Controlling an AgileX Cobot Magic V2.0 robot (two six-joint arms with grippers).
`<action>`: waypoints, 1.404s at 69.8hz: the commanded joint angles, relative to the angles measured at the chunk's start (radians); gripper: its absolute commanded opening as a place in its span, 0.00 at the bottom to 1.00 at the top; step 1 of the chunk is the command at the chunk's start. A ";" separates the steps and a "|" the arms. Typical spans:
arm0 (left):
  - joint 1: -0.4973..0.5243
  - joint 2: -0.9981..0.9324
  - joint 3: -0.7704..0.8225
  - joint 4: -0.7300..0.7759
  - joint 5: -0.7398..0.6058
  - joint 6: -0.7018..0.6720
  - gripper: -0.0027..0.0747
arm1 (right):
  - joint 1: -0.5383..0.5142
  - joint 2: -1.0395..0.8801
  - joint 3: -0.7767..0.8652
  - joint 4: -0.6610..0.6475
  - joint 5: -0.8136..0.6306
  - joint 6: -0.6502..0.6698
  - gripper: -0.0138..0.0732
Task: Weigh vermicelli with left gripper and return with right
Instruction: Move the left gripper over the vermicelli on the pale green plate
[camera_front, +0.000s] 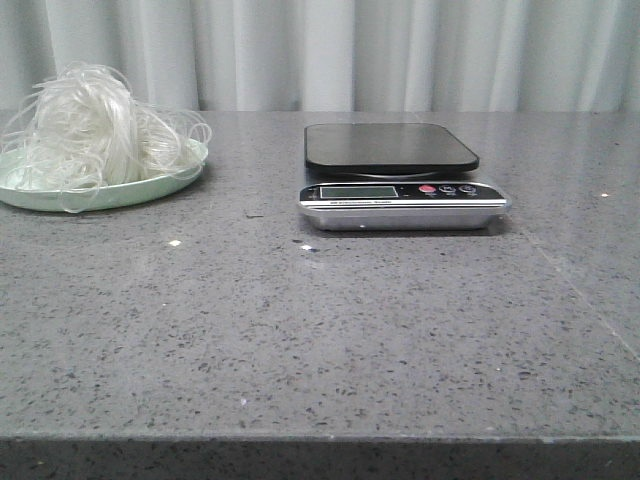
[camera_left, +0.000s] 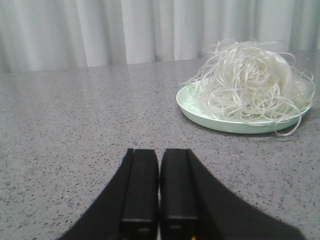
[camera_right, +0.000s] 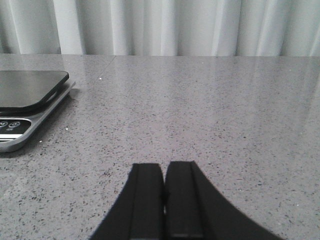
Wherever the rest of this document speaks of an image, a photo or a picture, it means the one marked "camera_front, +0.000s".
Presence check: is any silver black kitchen scale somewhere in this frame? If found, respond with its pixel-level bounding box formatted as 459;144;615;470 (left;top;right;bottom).
298;123;511;231

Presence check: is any light green round plate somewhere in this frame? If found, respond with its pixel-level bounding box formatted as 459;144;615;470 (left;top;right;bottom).
1;139;208;213

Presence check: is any white pleated curtain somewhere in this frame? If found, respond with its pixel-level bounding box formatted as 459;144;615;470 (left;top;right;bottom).
1;1;639;112

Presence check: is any white vermicelli noodle bundle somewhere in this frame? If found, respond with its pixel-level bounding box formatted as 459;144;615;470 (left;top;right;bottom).
1;63;212;191

